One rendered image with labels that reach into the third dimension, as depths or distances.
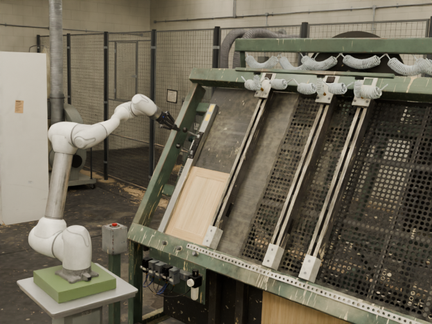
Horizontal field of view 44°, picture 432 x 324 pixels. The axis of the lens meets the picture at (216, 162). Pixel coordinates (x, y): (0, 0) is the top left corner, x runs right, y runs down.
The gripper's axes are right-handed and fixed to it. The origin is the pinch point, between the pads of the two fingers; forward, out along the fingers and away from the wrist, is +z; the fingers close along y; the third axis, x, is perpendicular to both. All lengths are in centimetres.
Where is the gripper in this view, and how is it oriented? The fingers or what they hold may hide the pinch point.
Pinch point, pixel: (175, 128)
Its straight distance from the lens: 367.7
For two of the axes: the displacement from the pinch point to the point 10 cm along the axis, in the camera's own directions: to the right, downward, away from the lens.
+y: -3.6, 9.0, -2.2
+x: 7.5, 1.4, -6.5
